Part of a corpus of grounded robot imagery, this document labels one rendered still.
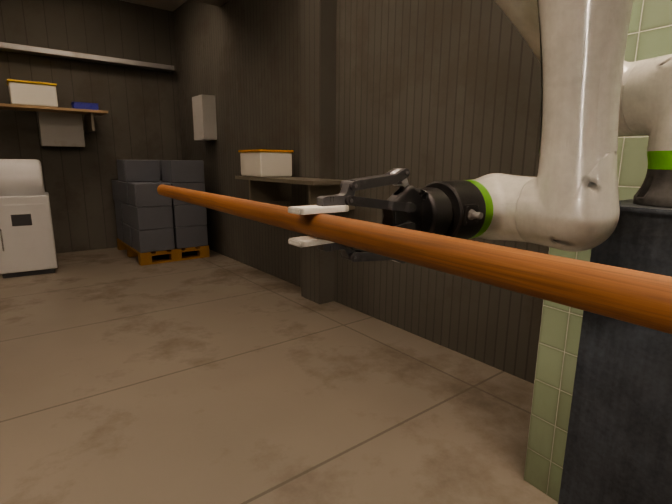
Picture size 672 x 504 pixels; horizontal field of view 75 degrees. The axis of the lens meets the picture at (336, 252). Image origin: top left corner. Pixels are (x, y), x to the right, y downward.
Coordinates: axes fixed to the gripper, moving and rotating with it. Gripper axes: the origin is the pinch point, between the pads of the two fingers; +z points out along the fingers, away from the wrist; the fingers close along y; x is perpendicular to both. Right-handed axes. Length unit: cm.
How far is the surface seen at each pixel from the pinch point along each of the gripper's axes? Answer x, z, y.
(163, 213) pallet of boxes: 518, -100, 57
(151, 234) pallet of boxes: 517, -84, 82
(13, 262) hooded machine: 529, 56, 101
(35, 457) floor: 166, 41, 119
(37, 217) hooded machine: 528, 29, 54
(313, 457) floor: 99, -59, 120
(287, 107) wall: 351, -186, -58
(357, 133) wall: 245, -192, -28
